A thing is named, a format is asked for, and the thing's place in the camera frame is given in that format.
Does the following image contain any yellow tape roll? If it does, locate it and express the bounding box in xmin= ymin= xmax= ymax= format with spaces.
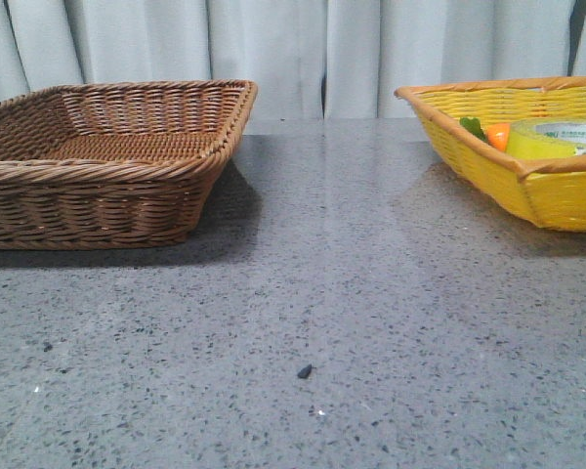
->
xmin=505 ymin=118 xmax=586 ymax=160

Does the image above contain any small black debris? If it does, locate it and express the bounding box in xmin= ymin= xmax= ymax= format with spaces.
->
xmin=297 ymin=364 xmax=314 ymax=379

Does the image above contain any white curtain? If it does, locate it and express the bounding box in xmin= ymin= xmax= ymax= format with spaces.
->
xmin=0 ymin=1 xmax=586 ymax=120

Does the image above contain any brown wicker basket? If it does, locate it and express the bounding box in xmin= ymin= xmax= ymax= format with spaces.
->
xmin=0 ymin=79 xmax=258 ymax=250

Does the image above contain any orange toy carrot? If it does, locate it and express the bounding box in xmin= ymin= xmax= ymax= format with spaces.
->
xmin=459 ymin=116 xmax=511 ymax=151

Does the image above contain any yellow wicker basket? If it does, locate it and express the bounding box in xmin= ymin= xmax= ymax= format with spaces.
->
xmin=395 ymin=76 xmax=586 ymax=232

